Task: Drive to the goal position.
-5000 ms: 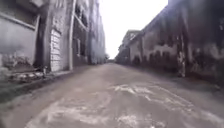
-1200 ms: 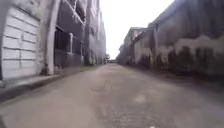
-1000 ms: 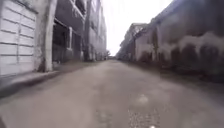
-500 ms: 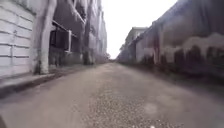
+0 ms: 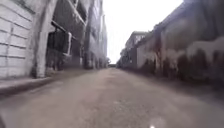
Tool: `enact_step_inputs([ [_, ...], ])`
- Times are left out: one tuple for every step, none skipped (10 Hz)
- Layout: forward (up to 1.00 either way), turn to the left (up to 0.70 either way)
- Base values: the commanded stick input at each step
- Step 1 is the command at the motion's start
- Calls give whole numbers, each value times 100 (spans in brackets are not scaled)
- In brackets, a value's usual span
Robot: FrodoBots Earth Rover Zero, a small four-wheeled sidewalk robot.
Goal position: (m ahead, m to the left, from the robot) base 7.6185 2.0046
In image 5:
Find pale building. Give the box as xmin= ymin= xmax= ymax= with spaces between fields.
xmin=116 ymin=30 xmax=150 ymax=70

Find grey-brown worn road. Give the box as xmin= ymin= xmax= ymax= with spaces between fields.
xmin=0 ymin=67 xmax=224 ymax=128

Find raised concrete kerb strip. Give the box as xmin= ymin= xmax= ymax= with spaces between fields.
xmin=0 ymin=68 xmax=98 ymax=98

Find tall grey concrete building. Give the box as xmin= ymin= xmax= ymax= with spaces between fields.
xmin=0 ymin=0 xmax=110 ymax=80

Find long stained grey wall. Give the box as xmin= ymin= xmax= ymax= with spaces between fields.
xmin=134 ymin=0 xmax=224 ymax=88

